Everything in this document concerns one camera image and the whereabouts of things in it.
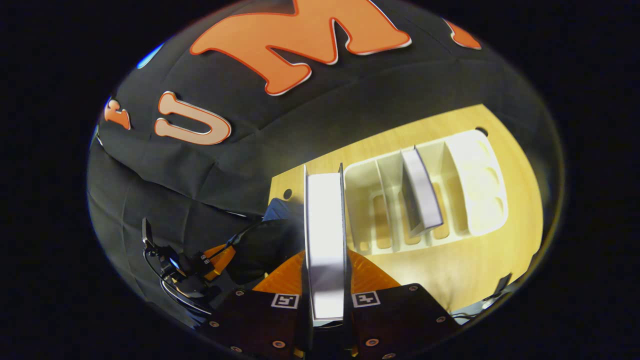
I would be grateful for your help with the cream plastic bookshelf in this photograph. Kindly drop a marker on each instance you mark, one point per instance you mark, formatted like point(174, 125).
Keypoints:
point(475, 190)

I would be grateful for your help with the blue schoolbag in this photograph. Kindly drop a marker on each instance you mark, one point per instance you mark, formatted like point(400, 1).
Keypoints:
point(260, 245)

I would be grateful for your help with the white spine book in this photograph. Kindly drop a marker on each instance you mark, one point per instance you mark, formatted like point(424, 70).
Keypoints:
point(325, 240)

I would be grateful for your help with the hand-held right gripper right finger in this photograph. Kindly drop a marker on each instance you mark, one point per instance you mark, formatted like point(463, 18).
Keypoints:
point(395, 320)

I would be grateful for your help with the blue cover book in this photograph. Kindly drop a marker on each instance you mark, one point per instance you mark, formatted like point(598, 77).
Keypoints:
point(420, 190)

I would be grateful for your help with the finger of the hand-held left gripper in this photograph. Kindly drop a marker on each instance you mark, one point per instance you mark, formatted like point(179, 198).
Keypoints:
point(220, 260)

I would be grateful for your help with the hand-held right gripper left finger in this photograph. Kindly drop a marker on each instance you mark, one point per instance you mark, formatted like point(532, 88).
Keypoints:
point(250, 320)

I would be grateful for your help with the black backdrop cloth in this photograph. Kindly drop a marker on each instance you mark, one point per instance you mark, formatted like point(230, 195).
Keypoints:
point(350, 100)

